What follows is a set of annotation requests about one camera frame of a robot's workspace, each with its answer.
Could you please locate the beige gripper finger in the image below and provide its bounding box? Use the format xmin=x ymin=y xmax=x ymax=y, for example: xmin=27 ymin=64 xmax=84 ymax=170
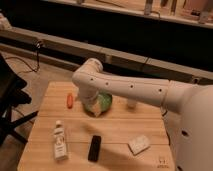
xmin=91 ymin=108 xmax=102 ymax=117

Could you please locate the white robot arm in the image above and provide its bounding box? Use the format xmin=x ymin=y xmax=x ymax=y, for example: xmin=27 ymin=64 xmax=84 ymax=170
xmin=72 ymin=58 xmax=213 ymax=171

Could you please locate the green ceramic bowl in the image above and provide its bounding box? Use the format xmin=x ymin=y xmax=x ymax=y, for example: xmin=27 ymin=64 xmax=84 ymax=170
xmin=81 ymin=92 xmax=114 ymax=116

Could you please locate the clear bottle with white label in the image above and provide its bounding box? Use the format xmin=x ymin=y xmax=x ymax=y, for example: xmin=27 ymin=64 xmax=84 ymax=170
xmin=53 ymin=120 xmax=68 ymax=161

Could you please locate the small orange carrot toy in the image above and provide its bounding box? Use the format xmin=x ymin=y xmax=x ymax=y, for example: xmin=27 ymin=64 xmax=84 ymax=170
xmin=67 ymin=93 xmax=73 ymax=109

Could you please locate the translucent plastic cup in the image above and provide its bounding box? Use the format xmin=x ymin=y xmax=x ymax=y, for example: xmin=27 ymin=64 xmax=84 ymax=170
xmin=127 ymin=99 xmax=137 ymax=109

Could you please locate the black remote control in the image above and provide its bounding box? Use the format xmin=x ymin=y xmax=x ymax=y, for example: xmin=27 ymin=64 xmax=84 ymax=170
xmin=88 ymin=135 xmax=101 ymax=162

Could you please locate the white rectangular sponge block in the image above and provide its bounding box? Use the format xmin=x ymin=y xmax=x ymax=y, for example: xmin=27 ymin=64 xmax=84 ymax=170
xmin=128 ymin=135 xmax=150 ymax=155

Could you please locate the black office chair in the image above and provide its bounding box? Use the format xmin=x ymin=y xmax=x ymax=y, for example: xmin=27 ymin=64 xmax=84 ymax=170
xmin=0 ymin=53 xmax=38 ymax=146

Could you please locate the black cable on floor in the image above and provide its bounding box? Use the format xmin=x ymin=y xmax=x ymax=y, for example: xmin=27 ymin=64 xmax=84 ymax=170
xmin=3 ymin=39 xmax=44 ymax=75

